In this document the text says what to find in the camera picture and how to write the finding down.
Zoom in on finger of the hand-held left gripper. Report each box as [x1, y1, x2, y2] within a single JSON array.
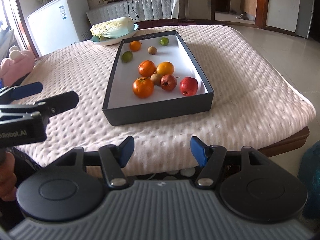
[[0, 91, 79, 120], [0, 81, 43, 105]]

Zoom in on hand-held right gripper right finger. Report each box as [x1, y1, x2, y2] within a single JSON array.
[[190, 135, 273, 189]]

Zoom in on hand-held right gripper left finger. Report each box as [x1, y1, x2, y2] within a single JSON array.
[[49, 135, 135, 187]]

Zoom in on grey cardboard box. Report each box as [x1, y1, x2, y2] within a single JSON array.
[[102, 30, 215, 126]]

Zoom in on bright red apple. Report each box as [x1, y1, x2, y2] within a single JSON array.
[[179, 76, 199, 96]]

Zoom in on tangerine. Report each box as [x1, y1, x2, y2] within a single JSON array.
[[138, 60, 157, 78], [132, 77, 154, 98]]

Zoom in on dark red apple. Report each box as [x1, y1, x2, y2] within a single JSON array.
[[160, 74, 178, 91]]

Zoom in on smooth oval orange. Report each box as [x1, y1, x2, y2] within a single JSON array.
[[156, 61, 175, 77]]

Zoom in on person's left hand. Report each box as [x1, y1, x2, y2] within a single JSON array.
[[0, 152, 20, 202]]

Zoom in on pink plush toy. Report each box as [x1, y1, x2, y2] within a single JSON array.
[[0, 46, 35, 87]]

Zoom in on white chest freezer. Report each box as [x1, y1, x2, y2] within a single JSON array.
[[27, 0, 90, 57]]

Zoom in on light blue plate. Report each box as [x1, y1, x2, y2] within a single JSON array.
[[91, 23, 140, 46]]

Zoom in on pink quilted blanket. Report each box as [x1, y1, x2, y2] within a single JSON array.
[[12, 24, 317, 177]]

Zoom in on napa cabbage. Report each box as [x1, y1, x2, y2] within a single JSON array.
[[90, 17, 135, 40]]

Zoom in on blue plastic bag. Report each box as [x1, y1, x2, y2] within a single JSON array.
[[297, 144, 320, 220]]

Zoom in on cloth-covered cabinet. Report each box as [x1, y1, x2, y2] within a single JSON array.
[[86, 0, 180, 29]]

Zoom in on wooden cabinet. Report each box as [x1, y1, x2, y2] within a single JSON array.
[[240, 0, 258, 20]]

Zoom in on silver refrigerator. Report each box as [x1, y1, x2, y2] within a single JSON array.
[[295, 0, 317, 39]]

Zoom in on black power cable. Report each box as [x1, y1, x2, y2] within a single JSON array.
[[125, 0, 140, 19]]

